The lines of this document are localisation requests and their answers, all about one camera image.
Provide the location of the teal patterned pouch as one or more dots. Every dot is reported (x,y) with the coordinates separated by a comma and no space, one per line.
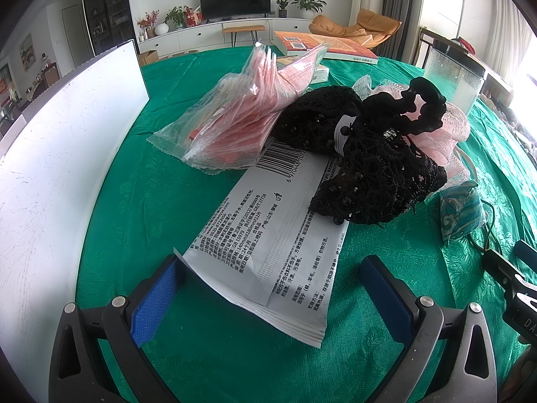
(459,214)

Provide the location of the white printed packet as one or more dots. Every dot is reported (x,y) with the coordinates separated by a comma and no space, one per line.
(272,252)

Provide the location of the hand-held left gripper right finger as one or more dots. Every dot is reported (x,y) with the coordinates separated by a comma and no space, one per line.
(390,302)

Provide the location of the cardboard box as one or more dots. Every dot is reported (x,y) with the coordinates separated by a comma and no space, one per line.
(148,58)

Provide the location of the black television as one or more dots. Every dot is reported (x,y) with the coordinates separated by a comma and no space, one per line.
(235,0)

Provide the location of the clear plastic container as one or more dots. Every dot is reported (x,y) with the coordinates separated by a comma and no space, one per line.
(453,79)

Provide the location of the leafy potted plant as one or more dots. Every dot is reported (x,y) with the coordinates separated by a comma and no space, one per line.
(176,16)

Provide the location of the dark wooden chair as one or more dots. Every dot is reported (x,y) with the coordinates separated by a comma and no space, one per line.
(432,35)

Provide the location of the wooden bench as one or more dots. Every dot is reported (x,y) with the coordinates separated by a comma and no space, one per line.
(243,28)

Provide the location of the dark bookshelf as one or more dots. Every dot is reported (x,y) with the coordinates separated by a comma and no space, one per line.
(105,8)

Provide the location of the small potted plant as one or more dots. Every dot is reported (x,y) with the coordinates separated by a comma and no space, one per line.
(282,8)

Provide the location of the red flowers in vase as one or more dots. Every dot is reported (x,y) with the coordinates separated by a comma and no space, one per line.
(147,23)

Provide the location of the black lace cloth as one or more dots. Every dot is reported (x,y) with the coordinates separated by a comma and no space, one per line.
(377,176)

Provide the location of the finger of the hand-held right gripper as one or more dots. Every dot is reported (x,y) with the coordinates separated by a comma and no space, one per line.
(526,251)
(501,265)

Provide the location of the white curtain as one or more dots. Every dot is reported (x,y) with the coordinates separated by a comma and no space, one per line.
(503,33)

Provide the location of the silver card box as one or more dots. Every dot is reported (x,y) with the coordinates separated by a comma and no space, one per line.
(321,76)

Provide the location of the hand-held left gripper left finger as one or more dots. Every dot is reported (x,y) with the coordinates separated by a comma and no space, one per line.
(155,302)

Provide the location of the white board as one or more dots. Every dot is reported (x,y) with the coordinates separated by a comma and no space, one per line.
(50,176)

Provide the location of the framed wall painting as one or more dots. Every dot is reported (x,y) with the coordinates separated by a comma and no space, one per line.
(26,52)

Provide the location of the large orange book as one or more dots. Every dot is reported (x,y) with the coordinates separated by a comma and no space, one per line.
(335,46)

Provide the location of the orange lounge chair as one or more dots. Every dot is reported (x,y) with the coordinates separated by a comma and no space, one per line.
(369,21)

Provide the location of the red gift box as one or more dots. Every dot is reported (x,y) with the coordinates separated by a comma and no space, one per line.
(194,16)

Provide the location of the white round vase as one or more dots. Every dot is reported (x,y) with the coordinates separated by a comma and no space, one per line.
(161,28)

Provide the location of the green tablecloth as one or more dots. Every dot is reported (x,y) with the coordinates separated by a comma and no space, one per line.
(235,365)

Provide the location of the large green potted plant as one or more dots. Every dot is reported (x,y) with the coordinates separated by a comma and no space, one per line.
(308,2)

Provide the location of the clear bag of wooden sticks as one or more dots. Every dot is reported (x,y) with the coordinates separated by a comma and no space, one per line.
(201,113)

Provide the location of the white television cabinet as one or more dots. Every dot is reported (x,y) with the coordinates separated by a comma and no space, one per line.
(201,35)

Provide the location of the pink bath pouf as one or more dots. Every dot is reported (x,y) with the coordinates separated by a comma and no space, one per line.
(453,130)

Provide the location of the grey curtain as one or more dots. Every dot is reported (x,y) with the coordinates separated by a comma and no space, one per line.
(402,8)

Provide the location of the black scrunchie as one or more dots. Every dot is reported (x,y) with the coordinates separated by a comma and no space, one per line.
(432,105)

